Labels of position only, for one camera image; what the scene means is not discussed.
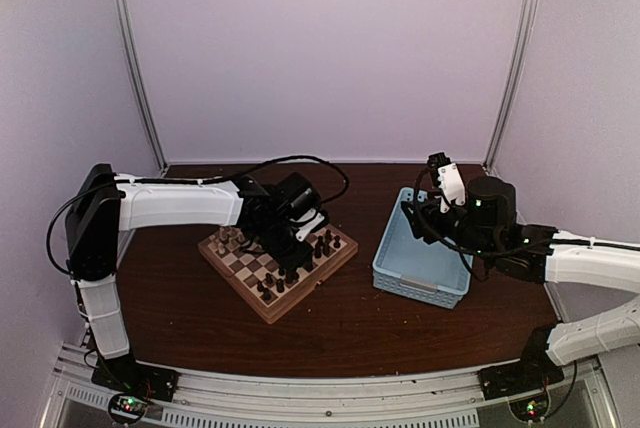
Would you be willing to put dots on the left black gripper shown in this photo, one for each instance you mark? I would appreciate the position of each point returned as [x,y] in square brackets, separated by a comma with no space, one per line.
[295,261]

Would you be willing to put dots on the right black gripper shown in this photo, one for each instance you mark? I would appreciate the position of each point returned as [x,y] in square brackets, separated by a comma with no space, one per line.
[418,229]

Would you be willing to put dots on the wooden chess board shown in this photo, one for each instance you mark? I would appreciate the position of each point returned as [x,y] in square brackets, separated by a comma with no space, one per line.
[243,268]

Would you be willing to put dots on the light blue plastic basket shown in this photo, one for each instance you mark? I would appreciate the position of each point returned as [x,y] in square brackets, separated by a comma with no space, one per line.
[408,267]

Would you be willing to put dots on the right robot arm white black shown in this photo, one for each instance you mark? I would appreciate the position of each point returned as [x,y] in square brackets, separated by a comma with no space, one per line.
[485,226]

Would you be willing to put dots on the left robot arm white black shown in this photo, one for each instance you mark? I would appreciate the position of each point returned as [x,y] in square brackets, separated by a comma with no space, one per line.
[278,217]

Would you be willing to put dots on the row of white chess pieces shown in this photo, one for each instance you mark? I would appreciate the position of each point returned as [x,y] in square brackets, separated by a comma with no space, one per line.
[226,240]

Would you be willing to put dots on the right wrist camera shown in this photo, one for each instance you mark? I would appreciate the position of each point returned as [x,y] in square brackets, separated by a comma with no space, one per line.
[447,179]

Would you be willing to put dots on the front aluminium rail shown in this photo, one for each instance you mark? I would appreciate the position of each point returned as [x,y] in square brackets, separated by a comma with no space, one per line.
[451,398]

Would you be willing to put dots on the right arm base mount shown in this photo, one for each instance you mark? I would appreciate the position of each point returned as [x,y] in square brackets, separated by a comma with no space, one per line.
[516,378]

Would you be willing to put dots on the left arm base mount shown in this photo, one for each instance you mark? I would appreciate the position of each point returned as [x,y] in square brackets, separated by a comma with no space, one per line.
[126,375]

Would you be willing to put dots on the right aluminium frame post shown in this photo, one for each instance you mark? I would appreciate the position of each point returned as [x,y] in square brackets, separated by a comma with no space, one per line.
[527,17]

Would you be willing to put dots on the aluminium frame post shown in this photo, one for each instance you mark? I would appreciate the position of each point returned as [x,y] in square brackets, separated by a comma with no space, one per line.
[527,17]
[138,85]

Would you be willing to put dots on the left aluminium frame post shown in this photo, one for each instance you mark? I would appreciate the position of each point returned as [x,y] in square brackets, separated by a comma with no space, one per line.
[138,85]

